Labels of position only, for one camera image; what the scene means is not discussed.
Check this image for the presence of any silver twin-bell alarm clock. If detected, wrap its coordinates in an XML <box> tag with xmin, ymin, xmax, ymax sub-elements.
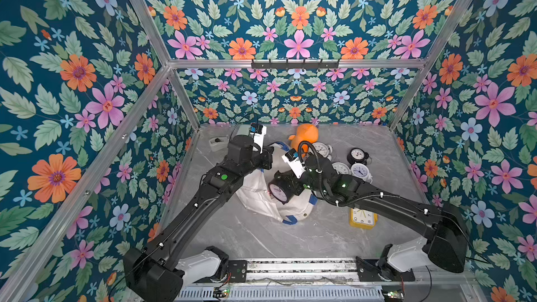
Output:
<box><xmin>313</xmin><ymin>142</ymin><xmax>333</xmax><ymax>161</ymax></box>

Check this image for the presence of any black purple-face alarm clock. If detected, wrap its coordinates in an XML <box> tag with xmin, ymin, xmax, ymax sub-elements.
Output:
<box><xmin>268</xmin><ymin>171</ymin><xmax>303</xmax><ymax>204</ymax></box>

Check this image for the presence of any white twin-bell alarm clock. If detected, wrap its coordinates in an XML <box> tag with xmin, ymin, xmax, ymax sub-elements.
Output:
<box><xmin>350</xmin><ymin>163</ymin><xmax>373</xmax><ymax>183</ymax></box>

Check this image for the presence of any small black alarm clock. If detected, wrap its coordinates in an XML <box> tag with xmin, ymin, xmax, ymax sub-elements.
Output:
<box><xmin>346</xmin><ymin>148</ymin><xmax>370</xmax><ymax>165</ymax></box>

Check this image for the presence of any white canvas tote bag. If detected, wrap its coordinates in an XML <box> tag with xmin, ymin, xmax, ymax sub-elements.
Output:
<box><xmin>236</xmin><ymin>141</ymin><xmax>317</xmax><ymax>225</ymax></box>

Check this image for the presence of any black yellow square clock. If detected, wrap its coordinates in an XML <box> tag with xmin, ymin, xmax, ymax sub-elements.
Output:
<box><xmin>350</xmin><ymin>208</ymin><xmax>378</xmax><ymax>230</ymax></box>

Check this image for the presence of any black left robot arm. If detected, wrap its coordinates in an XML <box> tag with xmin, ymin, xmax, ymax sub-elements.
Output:
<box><xmin>123</xmin><ymin>135</ymin><xmax>274</xmax><ymax>301</ymax></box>

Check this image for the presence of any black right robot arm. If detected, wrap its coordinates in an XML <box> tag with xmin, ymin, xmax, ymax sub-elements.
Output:
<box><xmin>282</xmin><ymin>151</ymin><xmax>468</xmax><ymax>281</ymax></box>

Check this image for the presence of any mint green glasses case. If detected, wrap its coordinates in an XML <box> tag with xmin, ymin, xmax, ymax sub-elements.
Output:
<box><xmin>233</xmin><ymin>124</ymin><xmax>251</xmax><ymax>136</ymax></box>

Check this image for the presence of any small white grey device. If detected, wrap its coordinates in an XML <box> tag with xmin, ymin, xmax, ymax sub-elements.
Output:
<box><xmin>208</xmin><ymin>136</ymin><xmax>229</xmax><ymax>152</ymax></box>

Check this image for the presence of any orange plush whale toy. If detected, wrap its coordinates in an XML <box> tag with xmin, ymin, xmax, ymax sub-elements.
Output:
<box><xmin>288</xmin><ymin>124</ymin><xmax>319</xmax><ymax>150</ymax></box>

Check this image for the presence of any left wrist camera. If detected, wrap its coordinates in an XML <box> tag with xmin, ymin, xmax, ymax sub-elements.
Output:
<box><xmin>249</xmin><ymin>123</ymin><xmax>267</xmax><ymax>153</ymax></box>

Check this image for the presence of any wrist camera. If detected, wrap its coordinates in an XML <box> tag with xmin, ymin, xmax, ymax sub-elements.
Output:
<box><xmin>282</xmin><ymin>148</ymin><xmax>306</xmax><ymax>179</ymax></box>
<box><xmin>249</xmin><ymin>123</ymin><xmax>267</xmax><ymax>153</ymax></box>

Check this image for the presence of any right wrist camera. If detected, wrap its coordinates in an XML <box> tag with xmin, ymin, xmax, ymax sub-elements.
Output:
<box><xmin>282</xmin><ymin>148</ymin><xmax>306</xmax><ymax>179</ymax></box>

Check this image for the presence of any black hook rail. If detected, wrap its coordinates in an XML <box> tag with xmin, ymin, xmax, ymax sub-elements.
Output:
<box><xmin>250</xmin><ymin>59</ymin><xmax>340</xmax><ymax>71</ymax></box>

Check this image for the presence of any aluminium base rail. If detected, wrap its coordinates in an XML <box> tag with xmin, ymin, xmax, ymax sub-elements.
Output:
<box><xmin>195</xmin><ymin>257</ymin><xmax>478</xmax><ymax>285</ymax></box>

